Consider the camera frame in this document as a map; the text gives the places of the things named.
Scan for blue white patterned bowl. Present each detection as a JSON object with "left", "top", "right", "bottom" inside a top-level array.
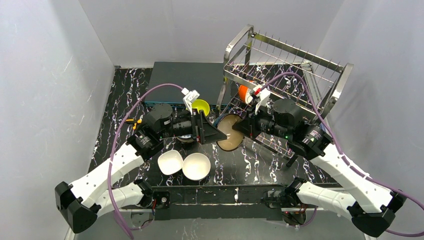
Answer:
[{"left": 176, "top": 135, "right": 195, "bottom": 144}]

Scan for orange white bowl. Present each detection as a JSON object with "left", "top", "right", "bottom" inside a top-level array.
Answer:
[{"left": 238, "top": 84, "right": 255, "bottom": 105}]

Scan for white round bowl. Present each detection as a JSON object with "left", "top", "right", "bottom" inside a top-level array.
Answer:
[{"left": 182, "top": 153, "right": 211, "bottom": 181}]

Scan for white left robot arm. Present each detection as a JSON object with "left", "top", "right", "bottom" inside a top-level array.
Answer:
[{"left": 54, "top": 103, "right": 227, "bottom": 234}]

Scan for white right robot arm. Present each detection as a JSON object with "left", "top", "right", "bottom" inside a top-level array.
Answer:
[{"left": 232, "top": 99, "right": 406, "bottom": 238}]

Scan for stainless steel dish rack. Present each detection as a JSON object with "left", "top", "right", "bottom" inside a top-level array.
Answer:
[{"left": 216, "top": 24, "right": 354, "bottom": 165}]

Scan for orange black small tool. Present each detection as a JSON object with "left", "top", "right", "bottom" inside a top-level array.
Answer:
[{"left": 124, "top": 118, "right": 142, "bottom": 130}]

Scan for yellow bowl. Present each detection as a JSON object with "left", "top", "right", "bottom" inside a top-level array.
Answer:
[{"left": 191, "top": 99, "right": 211, "bottom": 117}]

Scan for white square bowl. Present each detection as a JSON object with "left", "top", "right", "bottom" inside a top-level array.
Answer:
[{"left": 157, "top": 150, "right": 184, "bottom": 176}]

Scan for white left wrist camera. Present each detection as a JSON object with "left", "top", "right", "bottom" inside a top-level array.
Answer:
[{"left": 181, "top": 88, "right": 200, "bottom": 114}]

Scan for dark teal network switch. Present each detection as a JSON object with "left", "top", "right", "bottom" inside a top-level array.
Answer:
[{"left": 144, "top": 61, "right": 224, "bottom": 105}]

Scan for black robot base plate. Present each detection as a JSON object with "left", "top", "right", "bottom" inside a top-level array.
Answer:
[{"left": 153, "top": 184, "right": 306, "bottom": 222}]

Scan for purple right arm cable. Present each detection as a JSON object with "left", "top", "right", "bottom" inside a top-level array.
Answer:
[{"left": 259, "top": 71, "right": 424, "bottom": 238}]

